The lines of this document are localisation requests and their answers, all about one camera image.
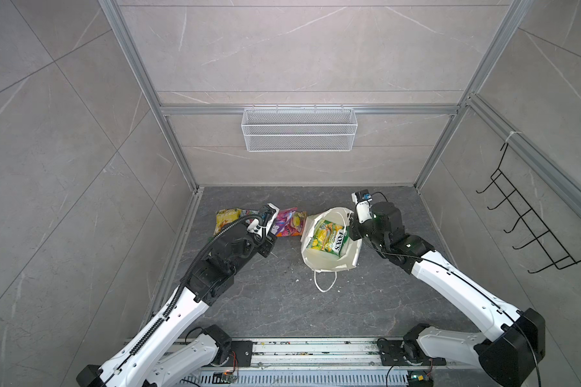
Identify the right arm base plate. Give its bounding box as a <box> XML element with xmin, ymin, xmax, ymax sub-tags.
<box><xmin>376</xmin><ymin>338</ymin><xmax>447</xmax><ymax>367</ymax></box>

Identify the black wire hook rack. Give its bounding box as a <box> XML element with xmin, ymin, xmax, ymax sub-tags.
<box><xmin>475</xmin><ymin>144</ymin><xmax>581</xmax><ymax>274</ymax></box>

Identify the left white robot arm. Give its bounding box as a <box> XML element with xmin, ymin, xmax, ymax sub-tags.
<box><xmin>76</xmin><ymin>214</ymin><xmax>276</xmax><ymax>386</ymax></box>

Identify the purple Fox's berries candy bag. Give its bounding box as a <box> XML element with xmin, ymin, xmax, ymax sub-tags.
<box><xmin>271</xmin><ymin>207</ymin><xmax>308</xmax><ymax>237</ymax></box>

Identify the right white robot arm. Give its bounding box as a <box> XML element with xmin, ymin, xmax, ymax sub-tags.
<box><xmin>350</xmin><ymin>190</ymin><xmax>545</xmax><ymax>386</ymax></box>

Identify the white printed paper bag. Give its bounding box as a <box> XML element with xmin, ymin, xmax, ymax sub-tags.
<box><xmin>300</xmin><ymin>207</ymin><xmax>362</xmax><ymax>293</ymax></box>

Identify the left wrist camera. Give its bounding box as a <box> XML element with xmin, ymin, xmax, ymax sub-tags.
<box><xmin>247</xmin><ymin>203</ymin><xmax>279</xmax><ymax>239</ymax></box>

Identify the aluminium mounting rail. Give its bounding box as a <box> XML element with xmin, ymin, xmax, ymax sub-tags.
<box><xmin>178</xmin><ymin>337</ymin><xmax>496</xmax><ymax>386</ymax></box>

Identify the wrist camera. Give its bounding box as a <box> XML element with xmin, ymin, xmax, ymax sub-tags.
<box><xmin>351</xmin><ymin>190</ymin><xmax>373</xmax><ymax>224</ymax></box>
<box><xmin>247</xmin><ymin>203</ymin><xmax>279</xmax><ymax>239</ymax></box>

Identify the green Fox's mint candy bag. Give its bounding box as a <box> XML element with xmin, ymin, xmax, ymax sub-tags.
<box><xmin>241</xmin><ymin>209</ymin><xmax>260</xmax><ymax>216</ymax></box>

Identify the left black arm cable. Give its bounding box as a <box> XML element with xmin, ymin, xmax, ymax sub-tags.
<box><xmin>96</xmin><ymin>212</ymin><xmax>267</xmax><ymax>378</ymax></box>

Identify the white wire mesh basket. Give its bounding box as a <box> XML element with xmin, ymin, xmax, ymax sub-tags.
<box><xmin>241</xmin><ymin>107</ymin><xmax>358</xmax><ymax>153</ymax></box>

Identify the yellow chips snack bag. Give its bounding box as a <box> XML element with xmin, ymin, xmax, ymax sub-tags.
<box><xmin>214</xmin><ymin>208</ymin><xmax>244</xmax><ymax>235</ymax></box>

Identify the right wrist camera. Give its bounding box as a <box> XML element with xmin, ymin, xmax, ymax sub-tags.
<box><xmin>351</xmin><ymin>190</ymin><xmax>373</xmax><ymax>224</ymax></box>

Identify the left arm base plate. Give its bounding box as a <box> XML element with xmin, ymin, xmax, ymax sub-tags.
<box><xmin>208</xmin><ymin>340</ymin><xmax>254</xmax><ymax>368</ymax></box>

